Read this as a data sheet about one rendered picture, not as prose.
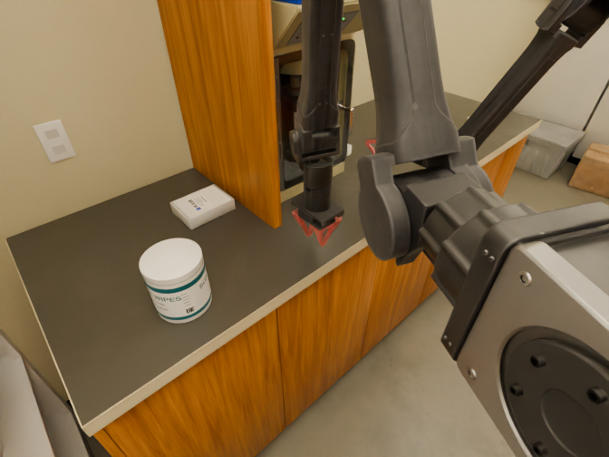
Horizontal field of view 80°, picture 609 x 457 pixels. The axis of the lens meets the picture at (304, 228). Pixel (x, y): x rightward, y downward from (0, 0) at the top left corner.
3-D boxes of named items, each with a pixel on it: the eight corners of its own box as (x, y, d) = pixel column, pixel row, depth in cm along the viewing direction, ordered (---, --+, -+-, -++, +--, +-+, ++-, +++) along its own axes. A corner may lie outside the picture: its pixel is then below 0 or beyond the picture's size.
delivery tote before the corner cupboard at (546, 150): (481, 156, 338) (493, 122, 317) (503, 143, 358) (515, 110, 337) (548, 183, 303) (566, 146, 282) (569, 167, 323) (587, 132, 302)
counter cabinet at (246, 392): (112, 394, 166) (11, 248, 108) (391, 212, 271) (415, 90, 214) (183, 535, 127) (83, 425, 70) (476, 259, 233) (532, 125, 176)
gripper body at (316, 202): (312, 195, 82) (312, 166, 77) (344, 216, 76) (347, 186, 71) (289, 207, 79) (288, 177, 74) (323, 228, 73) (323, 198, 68)
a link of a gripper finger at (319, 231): (318, 228, 86) (320, 195, 80) (341, 243, 82) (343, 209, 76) (296, 241, 82) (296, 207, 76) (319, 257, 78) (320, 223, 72)
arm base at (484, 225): (449, 364, 27) (507, 240, 19) (398, 284, 33) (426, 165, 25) (546, 335, 29) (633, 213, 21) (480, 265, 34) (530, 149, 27)
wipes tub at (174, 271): (147, 300, 88) (128, 255, 79) (196, 273, 95) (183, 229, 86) (172, 335, 81) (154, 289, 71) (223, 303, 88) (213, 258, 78)
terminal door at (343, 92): (277, 191, 116) (270, 56, 90) (344, 160, 131) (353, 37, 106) (279, 192, 115) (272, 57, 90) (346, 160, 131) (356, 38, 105)
